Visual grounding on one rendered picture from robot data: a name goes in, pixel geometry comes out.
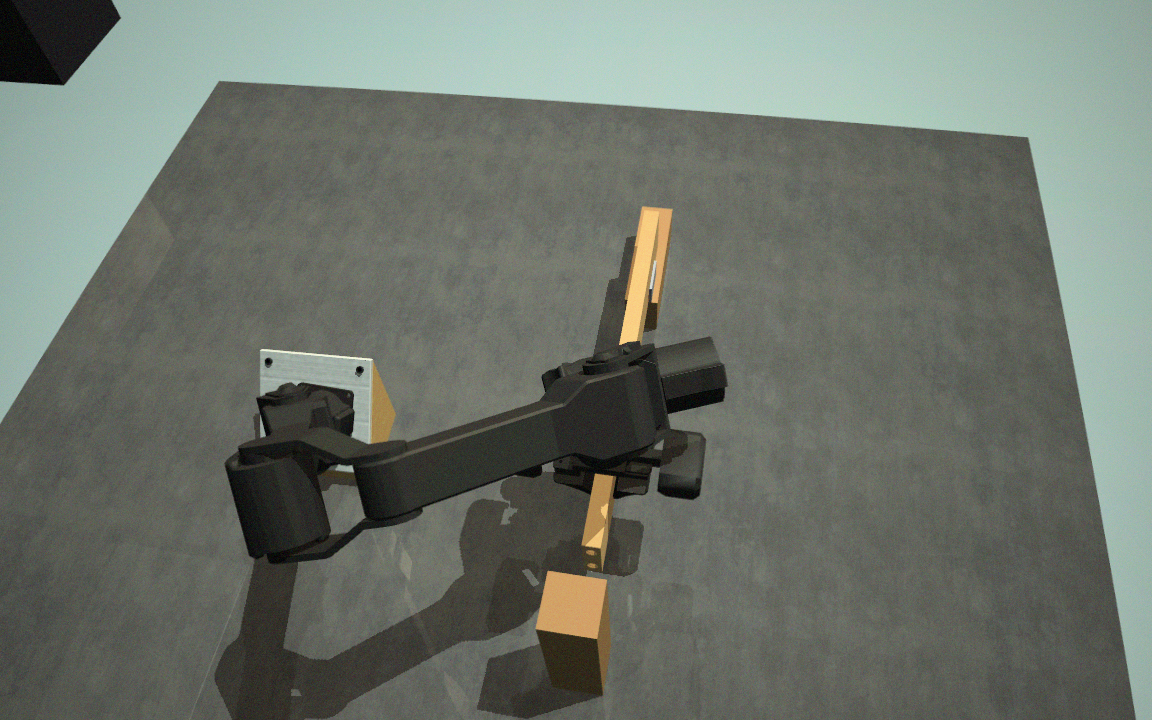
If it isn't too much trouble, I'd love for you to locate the long wooden rail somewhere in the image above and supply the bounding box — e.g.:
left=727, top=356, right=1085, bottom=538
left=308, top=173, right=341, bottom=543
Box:
left=581, top=210, right=659, bottom=573

